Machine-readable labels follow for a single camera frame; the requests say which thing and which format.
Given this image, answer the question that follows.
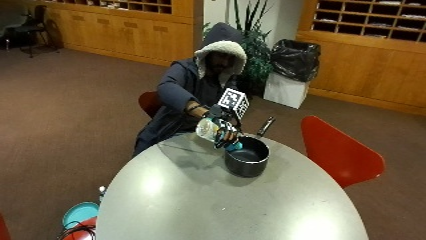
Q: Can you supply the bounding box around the person in hooded jacket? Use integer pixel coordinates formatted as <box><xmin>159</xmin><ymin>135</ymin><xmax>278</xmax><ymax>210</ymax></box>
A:
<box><xmin>132</xmin><ymin>22</ymin><xmax>249</xmax><ymax>158</ymax></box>

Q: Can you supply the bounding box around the wooden cabinet with pigeonholes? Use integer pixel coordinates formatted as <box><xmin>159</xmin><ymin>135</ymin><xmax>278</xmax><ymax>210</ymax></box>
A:
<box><xmin>32</xmin><ymin>0</ymin><xmax>205</xmax><ymax>68</ymax></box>
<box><xmin>296</xmin><ymin>0</ymin><xmax>426</xmax><ymax>117</ymax></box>

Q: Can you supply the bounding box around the teal round lid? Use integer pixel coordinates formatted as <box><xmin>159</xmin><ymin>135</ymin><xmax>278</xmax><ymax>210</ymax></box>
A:
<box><xmin>61</xmin><ymin>201</ymin><xmax>101</xmax><ymax>230</ymax></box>

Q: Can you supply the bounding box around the black saucepan with handle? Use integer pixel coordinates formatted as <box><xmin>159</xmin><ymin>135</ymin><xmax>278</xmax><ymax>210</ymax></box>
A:
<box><xmin>224</xmin><ymin>115</ymin><xmax>277</xmax><ymax>178</ymax></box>

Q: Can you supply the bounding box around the red chair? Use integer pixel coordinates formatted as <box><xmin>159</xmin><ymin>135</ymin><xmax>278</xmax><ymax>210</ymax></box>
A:
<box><xmin>137</xmin><ymin>91</ymin><xmax>164</xmax><ymax>119</ymax></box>
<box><xmin>61</xmin><ymin>215</ymin><xmax>99</xmax><ymax>240</ymax></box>
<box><xmin>300</xmin><ymin>115</ymin><xmax>386</xmax><ymax>190</ymax></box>

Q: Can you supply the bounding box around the clear plastic bottle teal cap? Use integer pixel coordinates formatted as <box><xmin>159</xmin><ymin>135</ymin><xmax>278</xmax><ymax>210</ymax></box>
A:
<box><xmin>194</xmin><ymin>117</ymin><xmax>245</xmax><ymax>152</ymax></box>

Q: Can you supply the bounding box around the green potted plant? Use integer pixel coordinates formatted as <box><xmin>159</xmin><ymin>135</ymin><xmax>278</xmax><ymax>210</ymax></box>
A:
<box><xmin>202</xmin><ymin>0</ymin><xmax>276</xmax><ymax>98</ymax></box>

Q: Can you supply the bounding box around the black bag trash bin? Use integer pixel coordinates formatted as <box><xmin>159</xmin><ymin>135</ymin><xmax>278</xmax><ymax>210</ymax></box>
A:
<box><xmin>262</xmin><ymin>38</ymin><xmax>322</xmax><ymax>110</ymax></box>

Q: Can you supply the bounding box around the white marker cube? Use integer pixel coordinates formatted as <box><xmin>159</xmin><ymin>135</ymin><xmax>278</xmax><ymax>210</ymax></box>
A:
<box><xmin>216</xmin><ymin>87</ymin><xmax>250</xmax><ymax>121</ymax></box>

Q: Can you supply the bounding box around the black cable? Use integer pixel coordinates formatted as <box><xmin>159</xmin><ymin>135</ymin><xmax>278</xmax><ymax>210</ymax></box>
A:
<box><xmin>56</xmin><ymin>223</ymin><xmax>99</xmax><ymax>240</ymax></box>

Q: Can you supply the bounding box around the black chair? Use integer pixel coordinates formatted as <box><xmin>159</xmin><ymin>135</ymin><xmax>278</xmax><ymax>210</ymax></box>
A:
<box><xmin>4</xmin><ymin>4</ymin><xmax>60</xmax><ymax>59</ymax></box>

